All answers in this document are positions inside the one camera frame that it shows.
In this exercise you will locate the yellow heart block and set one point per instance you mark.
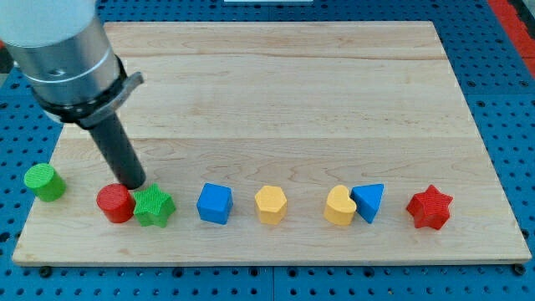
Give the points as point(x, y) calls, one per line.
point(339, 206)

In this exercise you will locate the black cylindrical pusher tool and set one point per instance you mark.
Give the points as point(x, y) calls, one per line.
point(114, 144)

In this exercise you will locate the yellow hexagon block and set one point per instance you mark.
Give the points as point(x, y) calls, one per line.
point(271, 205)

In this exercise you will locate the blue cube block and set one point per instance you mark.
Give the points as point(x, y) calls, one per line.
point(215, 203)

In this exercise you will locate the wooden board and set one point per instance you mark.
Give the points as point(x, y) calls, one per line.
point(303, 106)

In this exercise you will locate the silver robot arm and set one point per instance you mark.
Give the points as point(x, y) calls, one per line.
point(64, 53)

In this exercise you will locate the blue triangle block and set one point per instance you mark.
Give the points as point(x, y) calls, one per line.
point(368, 200)

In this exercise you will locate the red cylinder block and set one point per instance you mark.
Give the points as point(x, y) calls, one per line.
point(116, 202)

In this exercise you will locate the green star block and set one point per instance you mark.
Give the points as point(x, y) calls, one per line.
point(153, 207)

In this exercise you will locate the green cylinder block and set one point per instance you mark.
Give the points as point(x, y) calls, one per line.
point(44, 182)

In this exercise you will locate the red star block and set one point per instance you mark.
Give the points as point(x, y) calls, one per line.
point(430, 208)

